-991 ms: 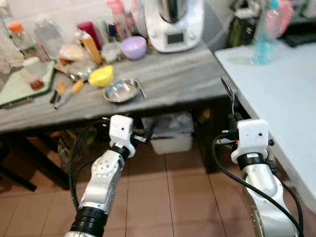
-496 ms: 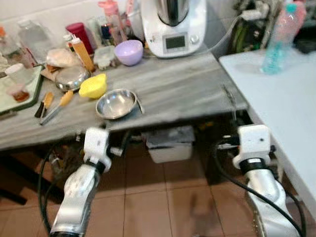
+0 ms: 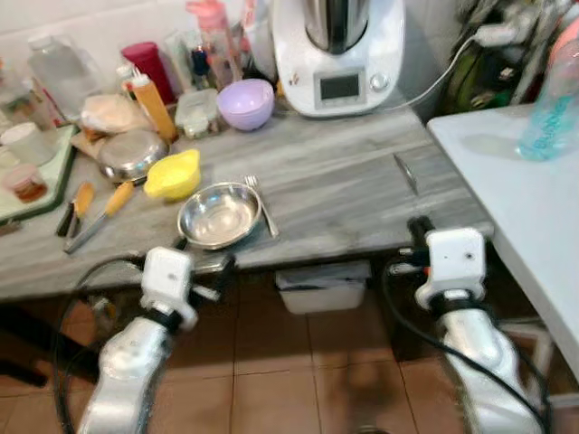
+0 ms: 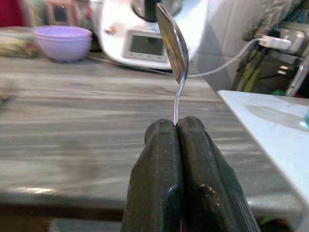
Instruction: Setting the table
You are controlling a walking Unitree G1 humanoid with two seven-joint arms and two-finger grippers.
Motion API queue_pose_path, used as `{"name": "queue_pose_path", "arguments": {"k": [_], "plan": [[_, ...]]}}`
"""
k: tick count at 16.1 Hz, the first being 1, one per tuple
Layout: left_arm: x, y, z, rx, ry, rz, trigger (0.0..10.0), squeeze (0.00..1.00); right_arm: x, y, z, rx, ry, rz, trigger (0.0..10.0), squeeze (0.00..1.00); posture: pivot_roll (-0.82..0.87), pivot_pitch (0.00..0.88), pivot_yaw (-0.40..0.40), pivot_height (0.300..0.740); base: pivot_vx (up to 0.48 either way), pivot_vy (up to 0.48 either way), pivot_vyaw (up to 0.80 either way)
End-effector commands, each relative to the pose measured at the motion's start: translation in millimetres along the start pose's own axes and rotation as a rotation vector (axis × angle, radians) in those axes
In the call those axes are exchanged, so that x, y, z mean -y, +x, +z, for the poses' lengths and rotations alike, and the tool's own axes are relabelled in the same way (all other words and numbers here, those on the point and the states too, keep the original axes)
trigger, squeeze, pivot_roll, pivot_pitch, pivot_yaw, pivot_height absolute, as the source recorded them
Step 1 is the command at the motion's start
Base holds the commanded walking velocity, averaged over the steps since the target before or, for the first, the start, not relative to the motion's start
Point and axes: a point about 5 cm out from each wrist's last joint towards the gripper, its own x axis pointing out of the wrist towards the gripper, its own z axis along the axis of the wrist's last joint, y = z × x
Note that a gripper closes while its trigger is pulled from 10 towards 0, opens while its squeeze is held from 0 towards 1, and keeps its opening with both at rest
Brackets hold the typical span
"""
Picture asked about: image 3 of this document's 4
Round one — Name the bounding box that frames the orange-handled knife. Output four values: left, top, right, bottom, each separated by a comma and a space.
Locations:
63, 182, 136, 255

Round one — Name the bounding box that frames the steel fork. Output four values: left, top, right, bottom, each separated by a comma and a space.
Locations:
244, 175, 280, 240

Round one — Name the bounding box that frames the orange-handled peeler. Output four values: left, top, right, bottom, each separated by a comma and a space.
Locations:
56, 182, 96, 239

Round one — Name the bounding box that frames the purple plastic bowl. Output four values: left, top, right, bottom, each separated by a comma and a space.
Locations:
217, 79, 277, 133

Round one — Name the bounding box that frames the orange sauce bottle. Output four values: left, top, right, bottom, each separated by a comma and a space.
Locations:
129, 72, 179, 144

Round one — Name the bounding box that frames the red canister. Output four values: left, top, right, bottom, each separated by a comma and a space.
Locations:
121, 42, 178, 106

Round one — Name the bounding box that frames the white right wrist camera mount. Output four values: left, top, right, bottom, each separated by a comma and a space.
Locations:
415, 228, 488, 309

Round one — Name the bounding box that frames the clear lidded food container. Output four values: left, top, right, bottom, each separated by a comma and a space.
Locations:
175, 88, 228, 140

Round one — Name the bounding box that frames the yellow plastic bowl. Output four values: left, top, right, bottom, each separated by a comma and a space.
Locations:
144, 149, 203, 202

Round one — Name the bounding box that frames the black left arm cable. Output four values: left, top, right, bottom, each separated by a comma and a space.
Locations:
50, 254, 147, 434

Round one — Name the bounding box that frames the pink clear drinking bottle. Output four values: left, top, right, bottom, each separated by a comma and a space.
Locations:
186, 0, 246, 92

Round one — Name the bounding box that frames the white kitchen cooking machine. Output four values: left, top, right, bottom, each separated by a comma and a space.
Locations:
271, 0, 406, 119

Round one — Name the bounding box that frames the shallow steel plate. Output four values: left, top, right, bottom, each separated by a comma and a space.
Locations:
177, 182, 266, 251

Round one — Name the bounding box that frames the plastic bag of bread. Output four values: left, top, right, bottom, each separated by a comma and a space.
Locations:
80, 94, 151, 137

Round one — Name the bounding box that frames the dark wooden furniture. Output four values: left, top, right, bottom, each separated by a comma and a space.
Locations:
0, 305, 102, 389

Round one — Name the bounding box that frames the upturned steel bowl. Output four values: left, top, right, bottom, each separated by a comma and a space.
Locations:
97, 129, 171, 185

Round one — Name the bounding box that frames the white power cable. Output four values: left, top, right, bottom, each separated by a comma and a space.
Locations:
387, 24, 518, 116

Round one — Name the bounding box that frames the blue clear water bottle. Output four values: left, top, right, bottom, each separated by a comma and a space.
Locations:
517, 16, 579, 163

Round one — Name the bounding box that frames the pale green tray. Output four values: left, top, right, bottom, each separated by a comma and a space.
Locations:
0, 124, 79, 226

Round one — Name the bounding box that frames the white mug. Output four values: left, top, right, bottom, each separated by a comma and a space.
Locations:
0, 122, 58, 167

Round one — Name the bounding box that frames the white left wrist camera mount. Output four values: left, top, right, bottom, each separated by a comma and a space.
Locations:
139, 246, 199, 329

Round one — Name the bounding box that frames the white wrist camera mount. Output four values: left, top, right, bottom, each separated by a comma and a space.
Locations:
139, 246, 199, 329
415, 228, 488, 309

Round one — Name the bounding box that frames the small cup of red sauce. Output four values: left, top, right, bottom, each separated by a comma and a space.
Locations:
3, 164, 49, 203

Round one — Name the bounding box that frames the white plastic box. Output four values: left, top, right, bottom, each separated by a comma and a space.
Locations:
275, 261, 373, 316

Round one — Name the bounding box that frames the clear glass bottle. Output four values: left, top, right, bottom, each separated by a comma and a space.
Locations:
27, 34, 101, 119

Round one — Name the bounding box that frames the white folding table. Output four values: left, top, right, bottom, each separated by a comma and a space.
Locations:
427, 103, 579, 382

